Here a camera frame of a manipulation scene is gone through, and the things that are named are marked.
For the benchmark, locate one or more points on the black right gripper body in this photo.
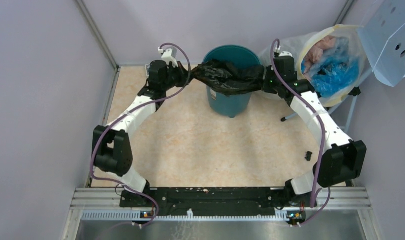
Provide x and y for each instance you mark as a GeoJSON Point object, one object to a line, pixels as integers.
{"type": "Point", "coordinates": [271, 82]}

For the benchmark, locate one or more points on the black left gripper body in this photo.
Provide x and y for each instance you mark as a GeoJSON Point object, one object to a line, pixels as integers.
{"type": "Point", "coordinates": [175, 77]}

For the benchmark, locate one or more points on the black trash bag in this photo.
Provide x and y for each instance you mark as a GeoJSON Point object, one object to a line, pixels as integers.
{"type": "Point", "coordinates": [225, 78]}

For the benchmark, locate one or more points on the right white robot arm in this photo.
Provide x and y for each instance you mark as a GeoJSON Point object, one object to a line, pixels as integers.
{"type": "Point", "coordinates": [341, 158]}

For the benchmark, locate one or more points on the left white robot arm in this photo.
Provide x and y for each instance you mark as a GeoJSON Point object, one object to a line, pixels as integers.
{"type": "Point", "coordinates": [111, 144]}

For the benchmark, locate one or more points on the teal plastic trash bin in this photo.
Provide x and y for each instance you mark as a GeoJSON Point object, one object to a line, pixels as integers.
{"type": "Point", "coordinates": [241, 57]}

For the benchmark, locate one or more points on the pink trash bag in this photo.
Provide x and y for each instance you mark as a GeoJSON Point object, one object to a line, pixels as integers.
{"type": "Point", "coordinates": [316, 53]}

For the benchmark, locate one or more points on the translucent bag of trash bags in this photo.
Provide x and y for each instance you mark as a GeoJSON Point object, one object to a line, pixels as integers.
{"type": "Point", "coordinates": [300, 45]}

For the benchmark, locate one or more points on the blue trash bag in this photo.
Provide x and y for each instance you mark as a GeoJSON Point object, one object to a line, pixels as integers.
{"type": "Point", "coordinates": [337, 69]}

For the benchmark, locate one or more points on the blue playing card box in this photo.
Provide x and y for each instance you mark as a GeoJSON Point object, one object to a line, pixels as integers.
{"type": "Point", "coordinates": [147, 68]}

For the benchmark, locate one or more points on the small black plastic clip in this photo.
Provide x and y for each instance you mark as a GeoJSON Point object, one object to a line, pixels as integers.
{"type": "Point", "coordinates": [308, 156]}

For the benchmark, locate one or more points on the perforated light blue panel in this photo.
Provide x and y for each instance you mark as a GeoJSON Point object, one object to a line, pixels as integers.
{"type": "Point", "coordinates": [383, 40]}

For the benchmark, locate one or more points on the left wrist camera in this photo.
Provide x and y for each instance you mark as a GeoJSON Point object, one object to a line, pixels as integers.
{"type": "Point", "coordinates": [168, 55]}

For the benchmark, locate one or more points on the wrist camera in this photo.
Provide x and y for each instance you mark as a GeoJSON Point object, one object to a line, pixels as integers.
{"type": "Point", "coordinates": [168, 55]}
{"type": "Point", "coordinates": [277, 52]}

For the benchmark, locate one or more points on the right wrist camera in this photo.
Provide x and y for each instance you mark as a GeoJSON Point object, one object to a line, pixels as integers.
{"type": "Point", "coordinates": [277, 52]}

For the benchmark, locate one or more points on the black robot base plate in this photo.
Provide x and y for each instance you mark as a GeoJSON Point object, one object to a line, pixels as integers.
{"type": "Point", "coordinates": [216, 201]}

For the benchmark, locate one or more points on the white cable duct strip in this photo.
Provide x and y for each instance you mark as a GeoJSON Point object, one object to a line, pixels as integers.
{"type": "Point", "coordinates": [138, 216]}

